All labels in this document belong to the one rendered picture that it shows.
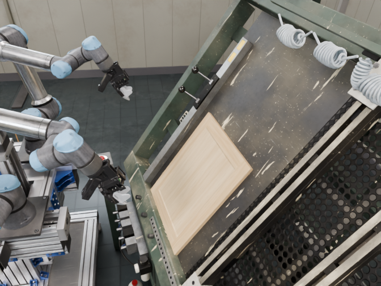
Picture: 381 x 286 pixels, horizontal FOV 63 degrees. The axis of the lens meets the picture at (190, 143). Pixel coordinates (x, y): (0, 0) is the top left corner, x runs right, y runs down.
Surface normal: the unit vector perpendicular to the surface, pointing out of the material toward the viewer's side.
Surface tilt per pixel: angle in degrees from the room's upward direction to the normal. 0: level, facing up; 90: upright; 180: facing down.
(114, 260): 0
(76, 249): 0
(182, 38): 90
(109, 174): 90
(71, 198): 0
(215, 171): 55
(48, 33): 90
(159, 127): 90
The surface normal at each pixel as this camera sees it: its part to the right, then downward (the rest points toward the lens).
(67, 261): 0.04, -0.78
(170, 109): 0.35, 0.60
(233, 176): -0.75, -0.29
